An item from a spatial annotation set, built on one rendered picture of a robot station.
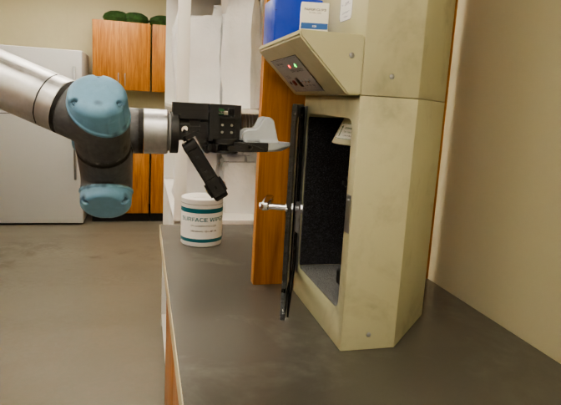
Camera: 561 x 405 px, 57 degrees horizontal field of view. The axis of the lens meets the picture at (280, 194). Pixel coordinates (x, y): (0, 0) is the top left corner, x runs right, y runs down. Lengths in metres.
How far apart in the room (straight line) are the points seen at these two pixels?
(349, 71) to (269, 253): 0.57
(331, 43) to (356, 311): 0.48
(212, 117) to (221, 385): 0.43
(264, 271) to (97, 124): 0.73
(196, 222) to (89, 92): 0.96
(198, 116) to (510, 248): 0.75
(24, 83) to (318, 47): 0.45
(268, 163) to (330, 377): 0.55
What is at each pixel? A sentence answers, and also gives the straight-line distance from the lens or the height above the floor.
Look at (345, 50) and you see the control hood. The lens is 0.91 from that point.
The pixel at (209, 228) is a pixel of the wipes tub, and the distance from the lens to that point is 1.61.
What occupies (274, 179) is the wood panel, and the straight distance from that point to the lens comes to 1.26.
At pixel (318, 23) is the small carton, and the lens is 0.98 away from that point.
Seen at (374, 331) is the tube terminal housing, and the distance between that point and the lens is 1.03.
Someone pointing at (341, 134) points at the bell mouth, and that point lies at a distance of 1.04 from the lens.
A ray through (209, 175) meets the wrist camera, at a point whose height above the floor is 1.26.
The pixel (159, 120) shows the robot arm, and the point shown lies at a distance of 0.87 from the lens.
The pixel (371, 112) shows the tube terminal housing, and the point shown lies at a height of 1.38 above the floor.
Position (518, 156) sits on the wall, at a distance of 1.25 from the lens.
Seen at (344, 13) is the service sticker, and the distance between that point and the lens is 1.03.
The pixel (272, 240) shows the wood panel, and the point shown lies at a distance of 1.30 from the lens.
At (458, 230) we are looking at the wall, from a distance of 1.42.
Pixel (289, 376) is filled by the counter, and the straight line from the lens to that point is 0.92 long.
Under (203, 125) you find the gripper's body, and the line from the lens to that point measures 0.89.
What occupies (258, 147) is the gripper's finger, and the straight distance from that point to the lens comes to 0.89.
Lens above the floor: 1.39
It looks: 10 degrees down
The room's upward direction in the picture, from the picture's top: 3 degrees clockwise
